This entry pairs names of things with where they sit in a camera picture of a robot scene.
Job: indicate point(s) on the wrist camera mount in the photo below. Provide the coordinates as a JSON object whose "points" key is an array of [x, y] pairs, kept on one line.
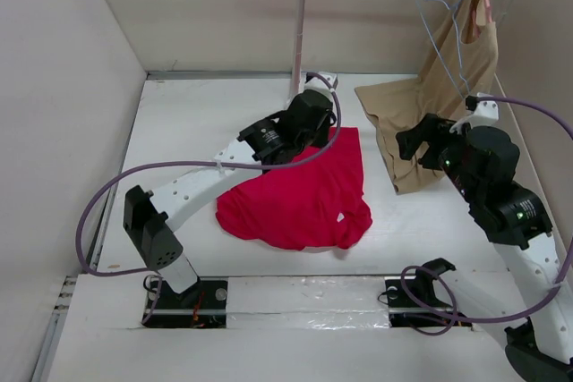
{"points": [[480, 112], [322, 82]]}

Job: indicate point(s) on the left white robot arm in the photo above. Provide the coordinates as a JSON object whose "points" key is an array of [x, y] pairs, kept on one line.
{"points": [[151, 218]]}

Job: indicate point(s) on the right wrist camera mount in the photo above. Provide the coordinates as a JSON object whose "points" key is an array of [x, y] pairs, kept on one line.
{"points": [[480, 112]]}

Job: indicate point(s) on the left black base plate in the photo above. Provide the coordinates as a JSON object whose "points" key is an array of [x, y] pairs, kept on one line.
{"points": [[204, 308]]}

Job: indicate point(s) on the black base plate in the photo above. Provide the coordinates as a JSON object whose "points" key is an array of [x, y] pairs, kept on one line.
{"points": [[403, 312], [204, 308]]}

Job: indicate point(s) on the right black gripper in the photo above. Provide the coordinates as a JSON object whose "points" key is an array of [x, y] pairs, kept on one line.
{"points": [[435, 125]]}

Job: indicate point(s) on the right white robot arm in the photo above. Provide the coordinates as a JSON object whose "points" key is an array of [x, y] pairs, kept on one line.
{"points": [[538, 340]]}

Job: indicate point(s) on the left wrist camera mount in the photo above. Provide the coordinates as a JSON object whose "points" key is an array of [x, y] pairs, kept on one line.
{"points": [[322, 82]]}

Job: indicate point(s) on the beige tank top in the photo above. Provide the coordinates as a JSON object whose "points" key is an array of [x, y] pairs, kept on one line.
{"points": [[452, 70]]}

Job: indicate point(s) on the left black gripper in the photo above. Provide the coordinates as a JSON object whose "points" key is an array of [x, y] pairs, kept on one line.
{"points": [[323, 139]]}

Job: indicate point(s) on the red t-shirt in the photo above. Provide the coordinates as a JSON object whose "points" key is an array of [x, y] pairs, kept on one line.
{"points": [[317, 205]]}

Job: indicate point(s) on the pink hanger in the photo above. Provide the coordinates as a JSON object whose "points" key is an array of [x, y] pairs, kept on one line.
{"points": [[480, 16]]}

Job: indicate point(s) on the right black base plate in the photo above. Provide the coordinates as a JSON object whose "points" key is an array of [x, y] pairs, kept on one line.
{"points": [[403, 312]]}

